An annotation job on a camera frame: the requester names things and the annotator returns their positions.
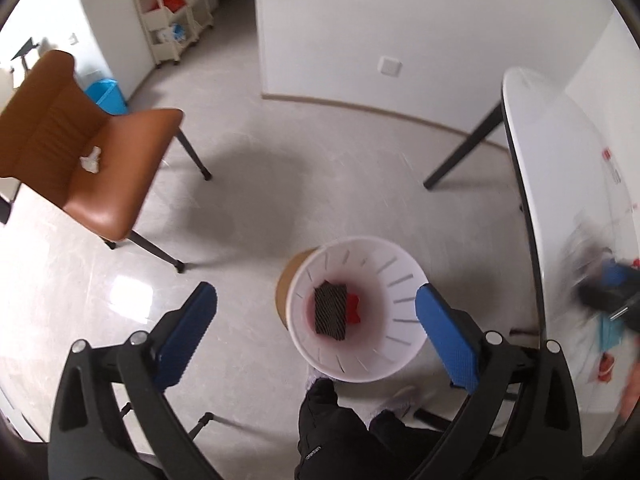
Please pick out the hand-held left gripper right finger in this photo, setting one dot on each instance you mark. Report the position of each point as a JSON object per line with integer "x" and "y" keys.
{"x": 445, "y": 335}

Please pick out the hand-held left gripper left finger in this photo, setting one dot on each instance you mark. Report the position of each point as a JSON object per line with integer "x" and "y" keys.
{"x": 187, "y": 330}

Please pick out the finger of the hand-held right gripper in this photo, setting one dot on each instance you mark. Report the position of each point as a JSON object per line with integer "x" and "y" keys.
{"x": 617, "y": 275}

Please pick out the blue face mask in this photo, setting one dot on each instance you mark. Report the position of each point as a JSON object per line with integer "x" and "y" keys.
{"x": 611, "y": 332}

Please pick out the white slotted waste bin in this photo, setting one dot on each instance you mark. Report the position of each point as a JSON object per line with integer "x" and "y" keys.
{"x": 380, "y": 270}

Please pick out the small red scrap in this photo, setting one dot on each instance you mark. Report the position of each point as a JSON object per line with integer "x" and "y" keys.
{"x": 607, "y": 367}

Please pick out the red wrapper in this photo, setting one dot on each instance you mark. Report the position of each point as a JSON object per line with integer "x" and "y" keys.
{"x": 355, "y": 309}

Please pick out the round wooden stool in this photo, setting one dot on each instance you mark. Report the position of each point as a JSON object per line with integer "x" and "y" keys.
{"x": 285, "y": 285}

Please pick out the black patterned cloth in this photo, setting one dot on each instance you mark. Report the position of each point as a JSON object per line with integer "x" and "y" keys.
{"x": 331, "y": 312}

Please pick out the person's black trousers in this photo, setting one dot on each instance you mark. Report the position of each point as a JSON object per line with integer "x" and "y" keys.
{"x": 340, "y": 435}

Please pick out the brown leather chair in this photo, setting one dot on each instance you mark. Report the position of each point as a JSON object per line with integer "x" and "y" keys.
{"x": 125, "y": 160}

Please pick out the black table leg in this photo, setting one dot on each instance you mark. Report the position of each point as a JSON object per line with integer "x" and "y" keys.
{"x": 462, "y": 147}

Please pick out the crumpled white tissue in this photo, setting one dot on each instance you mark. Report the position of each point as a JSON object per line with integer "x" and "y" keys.
{"x": 91, "y": 161}

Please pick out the blue plastic bin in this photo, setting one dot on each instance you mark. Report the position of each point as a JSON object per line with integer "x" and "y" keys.
{"x": 106, "y": 96}

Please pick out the blue and white packets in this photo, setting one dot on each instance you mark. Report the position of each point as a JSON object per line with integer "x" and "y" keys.
{"x": 174, "y": 33}

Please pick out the black stand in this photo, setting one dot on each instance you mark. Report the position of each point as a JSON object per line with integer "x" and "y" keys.
{"x": 26, "y": 49}

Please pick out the red plastic bag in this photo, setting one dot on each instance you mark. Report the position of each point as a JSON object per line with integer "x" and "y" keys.
{"x": 174, "y": 1}

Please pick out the white wall socket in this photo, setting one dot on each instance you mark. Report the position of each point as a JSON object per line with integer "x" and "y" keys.
{"x": 390, "y": 66}

